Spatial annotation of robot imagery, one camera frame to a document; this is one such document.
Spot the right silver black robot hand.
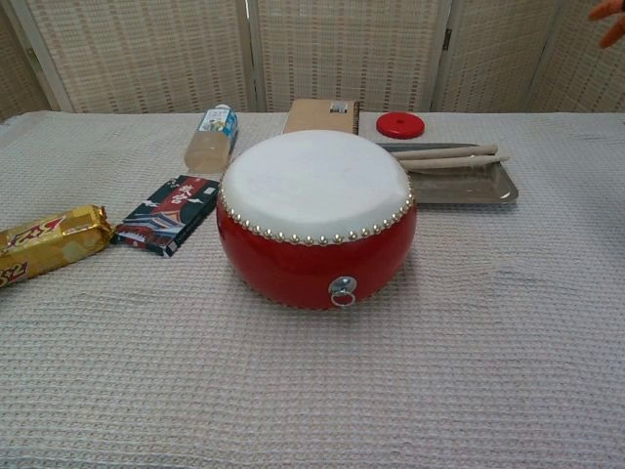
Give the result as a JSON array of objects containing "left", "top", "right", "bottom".
[{"left": 588, "top": 0, "right": 625, "bottom": 49}]

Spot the gold foil snack package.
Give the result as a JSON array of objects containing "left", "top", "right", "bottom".
[{"left": 0, "top": 203, "right": 117, "bottom": 290}]

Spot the dark printed card box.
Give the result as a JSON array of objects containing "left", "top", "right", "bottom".
[{"left": 110, "top": 174, "right": 221, "bottom": 258}]

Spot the woven bamboo folding screen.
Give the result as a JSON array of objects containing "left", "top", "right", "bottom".
[{"left": 0, "top": 0, "right": 625, "bottom": 123}]

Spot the metal tray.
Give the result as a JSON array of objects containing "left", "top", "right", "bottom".
[{"left": 374, "top": 142, "right": 520, "bottom": 204}]

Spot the brown spiral notebook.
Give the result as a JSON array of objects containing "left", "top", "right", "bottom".
[{"left": 282, "top": 99, "right": 362, "bottom": 137}]

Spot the wooden drumstick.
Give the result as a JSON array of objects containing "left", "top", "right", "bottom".
[
  {"left": 390, "top": 143, "right": 500, "bottom": 161},
  {"left": 403, "top": 151, "right": 512, "bottom": 173}
]

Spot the clear plastic drink bottle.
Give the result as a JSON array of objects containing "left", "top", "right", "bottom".
[{"left": 183, "top": 103, "right": 240, "bottom": 173}]

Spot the red drum with white head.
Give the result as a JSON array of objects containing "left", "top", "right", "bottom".
[{"left": 216, "top": 129, "right": 419, "bottom": 312}]

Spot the beige woven tablecloth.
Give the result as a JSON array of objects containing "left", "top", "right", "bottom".
[{"left": 0, "top": 109, "right": 625, "bottom": 469}]

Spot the red round plastic disc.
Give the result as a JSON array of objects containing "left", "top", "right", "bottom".
[{"left": 375, "top": 111, "right": 426, "bottom": 141}]

